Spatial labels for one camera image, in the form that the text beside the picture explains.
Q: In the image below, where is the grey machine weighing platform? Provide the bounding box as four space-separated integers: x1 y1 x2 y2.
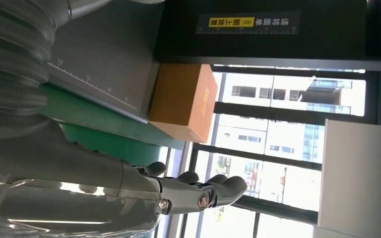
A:
47 0 166 124

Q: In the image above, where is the brown cardboard delivery box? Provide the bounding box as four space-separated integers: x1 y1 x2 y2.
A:
148 63 218 144

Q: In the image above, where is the dark window frame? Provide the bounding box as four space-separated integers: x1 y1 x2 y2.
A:
180 64 381 238

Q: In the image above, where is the green conveyor belt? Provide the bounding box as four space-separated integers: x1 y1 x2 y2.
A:
60 123 166 167

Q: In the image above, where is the black inbound machine column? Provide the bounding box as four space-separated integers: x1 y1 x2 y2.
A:
153 0 381 72

